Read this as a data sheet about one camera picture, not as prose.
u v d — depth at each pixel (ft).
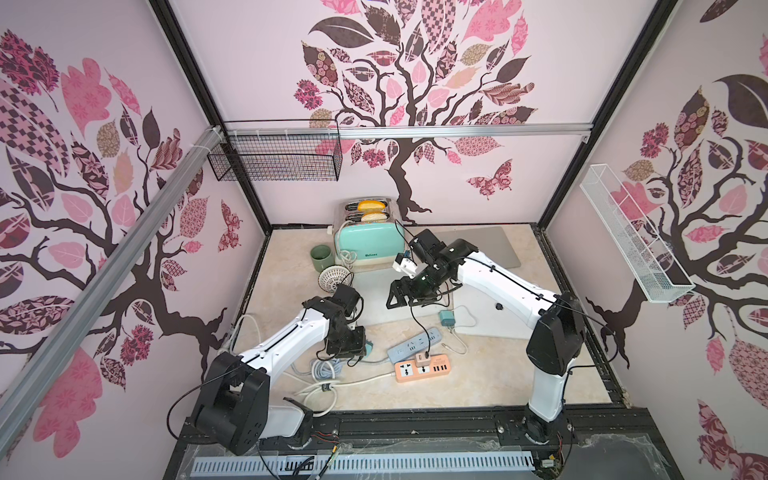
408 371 2.67
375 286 3.33
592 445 2.34
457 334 2.96
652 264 2.44
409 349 2.80
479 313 3.09
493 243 3.74
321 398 2.61
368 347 2.82
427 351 2.54
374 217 3.21
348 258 3.20
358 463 2.30
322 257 3.40
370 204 3.29
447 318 3.04
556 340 1.58
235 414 1.35
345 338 2.29
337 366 2.72
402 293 2.33
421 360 2.61
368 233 3.11
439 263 1.98
